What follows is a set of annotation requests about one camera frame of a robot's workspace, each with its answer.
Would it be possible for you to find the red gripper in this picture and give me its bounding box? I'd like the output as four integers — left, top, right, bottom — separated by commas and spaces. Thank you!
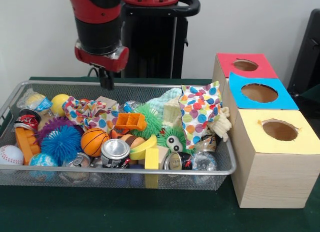
74, 40, 130, 91

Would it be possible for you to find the colourful patterned cloth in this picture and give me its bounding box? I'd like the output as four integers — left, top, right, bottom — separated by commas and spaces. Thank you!
62, 96, 120, 134
178, 81, 223, 148

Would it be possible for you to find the mint green waffle cloth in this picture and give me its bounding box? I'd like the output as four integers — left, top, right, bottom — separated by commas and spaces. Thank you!
145, 87, 183, 115

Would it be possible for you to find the blue fuzzy ball with eyes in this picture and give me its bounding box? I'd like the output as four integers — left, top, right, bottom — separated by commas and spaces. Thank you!
40, 125, 83, 165

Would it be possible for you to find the green spiky ball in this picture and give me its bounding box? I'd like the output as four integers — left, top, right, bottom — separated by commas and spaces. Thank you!
157, 127, 190, 154
131, 103, 163, 140

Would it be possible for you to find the cream yellow waffle cloth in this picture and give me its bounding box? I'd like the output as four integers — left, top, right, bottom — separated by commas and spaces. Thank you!
161, 97, 233, 142

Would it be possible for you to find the wooden box with three holes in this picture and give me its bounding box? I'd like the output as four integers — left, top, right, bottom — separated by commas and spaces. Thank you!
211, 53, 320, 209

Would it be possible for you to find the wooden cube block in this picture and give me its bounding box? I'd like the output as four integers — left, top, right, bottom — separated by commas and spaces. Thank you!
96, 96, 119, 109

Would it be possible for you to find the small orange plastic block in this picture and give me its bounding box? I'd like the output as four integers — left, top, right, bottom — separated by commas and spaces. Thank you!
114, 113, 147, 132

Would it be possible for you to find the yellow ball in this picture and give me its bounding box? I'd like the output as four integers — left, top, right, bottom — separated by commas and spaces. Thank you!
50, 94, 71, 117

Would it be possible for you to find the small orange basketball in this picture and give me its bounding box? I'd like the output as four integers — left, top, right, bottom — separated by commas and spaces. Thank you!
80, 128, 110, 158

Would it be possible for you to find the silver metal can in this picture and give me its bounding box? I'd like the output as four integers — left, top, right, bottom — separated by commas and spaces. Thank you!
101, 139, 131, 169

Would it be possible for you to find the yellow plastic block toy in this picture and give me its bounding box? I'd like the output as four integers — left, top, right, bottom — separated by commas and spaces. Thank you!
129, 135, 161, 170

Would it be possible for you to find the red soda can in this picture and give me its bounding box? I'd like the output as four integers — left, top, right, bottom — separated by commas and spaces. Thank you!
14, 110, 42, 132

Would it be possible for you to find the orange plastic block toy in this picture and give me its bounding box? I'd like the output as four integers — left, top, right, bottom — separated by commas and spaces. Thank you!
15, 126, 41, 165

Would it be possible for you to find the globe print ball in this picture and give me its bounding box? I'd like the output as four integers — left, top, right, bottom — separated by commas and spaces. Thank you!
29, 153, 58, 168

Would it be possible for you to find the white baseball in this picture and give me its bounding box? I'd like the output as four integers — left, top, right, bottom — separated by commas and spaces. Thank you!
0, 145, 24, 166

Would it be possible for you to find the dark green table cloth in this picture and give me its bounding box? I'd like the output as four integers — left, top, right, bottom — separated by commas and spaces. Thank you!
0, 76, 320, 232

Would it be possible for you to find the black chair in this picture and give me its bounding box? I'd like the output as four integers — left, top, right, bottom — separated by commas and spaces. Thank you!
287, 9, 320, 124

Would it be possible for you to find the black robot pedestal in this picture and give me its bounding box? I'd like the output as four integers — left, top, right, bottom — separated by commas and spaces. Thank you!
117, 0, 201, 78

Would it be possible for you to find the shallow wire mesh bin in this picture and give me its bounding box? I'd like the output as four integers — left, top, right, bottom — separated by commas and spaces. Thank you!
0, 81, 237, 190

